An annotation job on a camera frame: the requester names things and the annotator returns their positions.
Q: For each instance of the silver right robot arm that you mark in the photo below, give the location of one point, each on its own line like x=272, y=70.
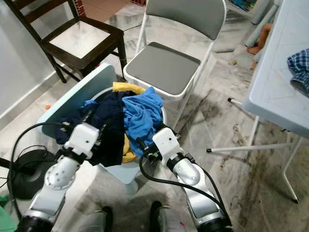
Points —
x=198, y=193

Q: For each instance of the pale blue laundry hamper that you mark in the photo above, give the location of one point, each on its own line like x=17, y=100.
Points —
x=77, y=96

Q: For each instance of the blue garment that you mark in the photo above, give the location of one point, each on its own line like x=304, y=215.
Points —
x=142, y=116

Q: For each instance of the small orange ball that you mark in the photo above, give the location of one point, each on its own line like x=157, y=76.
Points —
x=48, y=107

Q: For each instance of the yellow garment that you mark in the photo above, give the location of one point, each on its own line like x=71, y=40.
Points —
x=128, y=87

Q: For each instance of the robot right leg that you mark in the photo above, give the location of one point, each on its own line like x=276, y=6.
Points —
x=166, y=220

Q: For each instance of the dark wooden chair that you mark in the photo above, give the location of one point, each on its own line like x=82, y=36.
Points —
x=57, y=55

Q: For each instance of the black round stand base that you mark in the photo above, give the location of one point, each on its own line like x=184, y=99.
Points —
x=29, y=174

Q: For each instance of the grey folding chair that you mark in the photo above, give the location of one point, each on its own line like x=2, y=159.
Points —
x=166, y=67

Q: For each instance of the small yellow-green ball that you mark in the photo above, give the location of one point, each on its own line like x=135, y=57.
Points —
x=234, y=62

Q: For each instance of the green plastic object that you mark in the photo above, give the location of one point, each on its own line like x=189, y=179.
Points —
x=5, y=217

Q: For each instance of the light blue folding table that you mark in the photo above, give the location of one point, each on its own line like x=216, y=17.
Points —
x=280, y=72

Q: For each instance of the person's bare leg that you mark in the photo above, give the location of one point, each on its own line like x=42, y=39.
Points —
x=260, y=38

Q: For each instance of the pale teal plastic table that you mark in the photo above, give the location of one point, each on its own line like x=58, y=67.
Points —
x=258, y=24

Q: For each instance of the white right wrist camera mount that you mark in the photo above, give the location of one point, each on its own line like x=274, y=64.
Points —
x=168, y=144

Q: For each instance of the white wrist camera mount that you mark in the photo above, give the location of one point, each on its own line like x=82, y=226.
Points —
x=87, y=140
x=168, y=144

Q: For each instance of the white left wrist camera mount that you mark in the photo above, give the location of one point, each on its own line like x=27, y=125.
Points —
x=87, y=140

